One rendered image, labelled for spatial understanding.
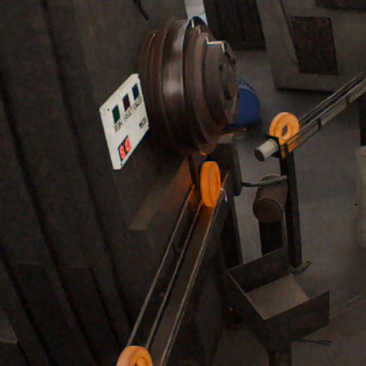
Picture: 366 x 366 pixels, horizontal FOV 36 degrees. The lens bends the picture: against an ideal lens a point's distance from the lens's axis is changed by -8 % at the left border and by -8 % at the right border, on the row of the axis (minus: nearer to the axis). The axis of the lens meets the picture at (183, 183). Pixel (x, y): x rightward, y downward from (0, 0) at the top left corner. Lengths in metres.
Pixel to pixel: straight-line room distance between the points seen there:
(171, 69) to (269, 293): 0.73
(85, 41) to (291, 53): 3.34
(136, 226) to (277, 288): 0.46
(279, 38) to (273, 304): 3.25
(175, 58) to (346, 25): 2.89
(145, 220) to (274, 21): 3.19
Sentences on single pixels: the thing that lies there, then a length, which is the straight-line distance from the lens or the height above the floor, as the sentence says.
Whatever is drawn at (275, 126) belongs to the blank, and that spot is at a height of 0.75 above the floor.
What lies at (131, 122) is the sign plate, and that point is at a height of 1.13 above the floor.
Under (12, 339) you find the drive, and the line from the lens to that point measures 2.45.
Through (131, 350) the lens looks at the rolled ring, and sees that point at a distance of 1.44.
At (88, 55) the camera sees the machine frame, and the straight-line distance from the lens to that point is 1.52.
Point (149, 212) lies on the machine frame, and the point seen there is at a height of 0.87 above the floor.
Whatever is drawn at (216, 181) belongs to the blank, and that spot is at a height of 0.73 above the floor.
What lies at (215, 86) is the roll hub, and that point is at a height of 1.15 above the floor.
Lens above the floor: 1.76
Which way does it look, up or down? 28 degrees down
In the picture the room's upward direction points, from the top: 12 degrees counter-clockwise
